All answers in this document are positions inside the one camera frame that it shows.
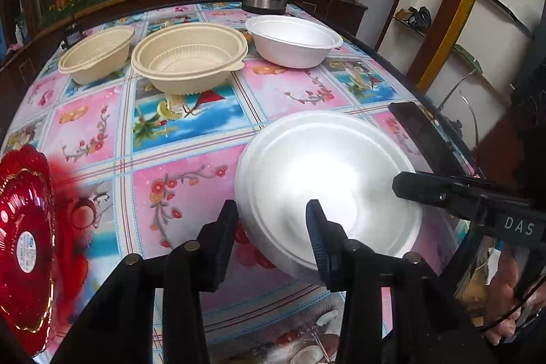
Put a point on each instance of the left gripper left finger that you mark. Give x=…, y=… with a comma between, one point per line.
x=216, y=241

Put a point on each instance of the large red glass plate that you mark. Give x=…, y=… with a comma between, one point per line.
x=28, y=157

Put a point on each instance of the gold-rimmed red glass plate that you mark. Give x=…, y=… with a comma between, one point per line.
x=27, y=250

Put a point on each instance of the small black jar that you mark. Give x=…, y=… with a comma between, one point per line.
x=72, y=35

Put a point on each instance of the person's right hand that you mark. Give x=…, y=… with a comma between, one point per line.
x=502, y=298

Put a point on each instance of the white foam bowl upturned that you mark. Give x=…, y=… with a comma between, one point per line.
x=341, y=161

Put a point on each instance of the floral patterned tablecloth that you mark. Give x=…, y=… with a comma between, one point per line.
x=138, y=171

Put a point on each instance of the beige plastic bowl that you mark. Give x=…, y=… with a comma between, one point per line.
x=189, y=58
x=98, y=55

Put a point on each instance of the white foam bowl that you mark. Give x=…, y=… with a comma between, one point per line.
x=292, y=42

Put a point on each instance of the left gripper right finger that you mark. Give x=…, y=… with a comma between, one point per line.
x=327, y=240

